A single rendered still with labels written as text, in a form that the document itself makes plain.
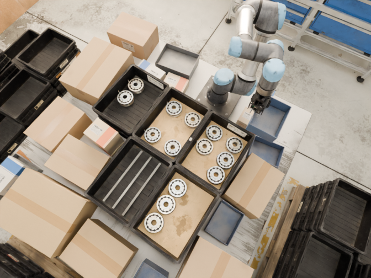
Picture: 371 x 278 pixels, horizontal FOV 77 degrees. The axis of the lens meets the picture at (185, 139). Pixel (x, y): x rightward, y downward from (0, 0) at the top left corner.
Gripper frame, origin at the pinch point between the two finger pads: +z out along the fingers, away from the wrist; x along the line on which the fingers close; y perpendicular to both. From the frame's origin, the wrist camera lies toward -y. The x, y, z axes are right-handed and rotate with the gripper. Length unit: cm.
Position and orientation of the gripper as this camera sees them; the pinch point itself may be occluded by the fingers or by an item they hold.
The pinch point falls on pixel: (256, 110)
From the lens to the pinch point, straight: 124.7
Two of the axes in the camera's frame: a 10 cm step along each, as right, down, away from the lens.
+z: 0.6, 3.9, 9.2
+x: 8.5, 4.7, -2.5
